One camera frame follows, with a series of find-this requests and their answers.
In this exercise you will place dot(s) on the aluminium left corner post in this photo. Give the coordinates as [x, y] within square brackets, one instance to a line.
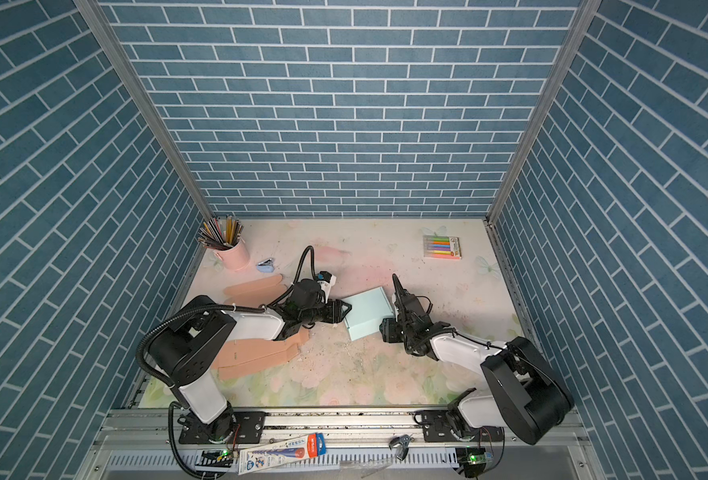
[99, 25]

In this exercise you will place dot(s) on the pink metal pencil bucket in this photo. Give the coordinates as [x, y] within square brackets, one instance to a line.
[234, 258]

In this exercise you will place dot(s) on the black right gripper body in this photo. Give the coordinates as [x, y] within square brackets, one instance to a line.
[409, 334]

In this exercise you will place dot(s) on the small metal clip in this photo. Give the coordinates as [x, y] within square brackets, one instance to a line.
[399, 445]

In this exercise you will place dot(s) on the pink paper box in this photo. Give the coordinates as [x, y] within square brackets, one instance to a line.
[240, 358]

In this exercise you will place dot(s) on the bundle of coloured pencils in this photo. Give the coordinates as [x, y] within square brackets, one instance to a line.
[220, 236]

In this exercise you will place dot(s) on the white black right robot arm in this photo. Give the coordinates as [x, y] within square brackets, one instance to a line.
[525, 394]

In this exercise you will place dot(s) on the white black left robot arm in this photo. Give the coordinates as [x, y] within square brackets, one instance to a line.
[181, 350]

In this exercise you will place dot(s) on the aluminium corner post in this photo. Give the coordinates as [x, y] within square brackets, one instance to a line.
[99, 25]
[566, 55]

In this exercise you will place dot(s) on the clear box of markers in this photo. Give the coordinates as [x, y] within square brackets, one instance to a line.
[442, 247]

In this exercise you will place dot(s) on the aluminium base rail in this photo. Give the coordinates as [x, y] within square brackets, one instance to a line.
[137, 441]

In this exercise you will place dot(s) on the light teal paper box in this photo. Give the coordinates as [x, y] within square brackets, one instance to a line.
[368, 310]

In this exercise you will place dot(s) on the blue red white packet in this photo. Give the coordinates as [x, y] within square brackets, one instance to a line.
[274, 455]

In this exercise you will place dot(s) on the light blue small stapler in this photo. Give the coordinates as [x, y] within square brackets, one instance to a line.
[266, 266]

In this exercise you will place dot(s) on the aluminium right corner post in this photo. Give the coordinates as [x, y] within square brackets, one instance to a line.
[566, 55]

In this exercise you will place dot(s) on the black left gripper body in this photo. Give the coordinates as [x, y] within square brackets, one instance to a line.
[317, 314]

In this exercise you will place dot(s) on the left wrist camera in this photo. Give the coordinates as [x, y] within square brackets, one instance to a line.
[326, 281]

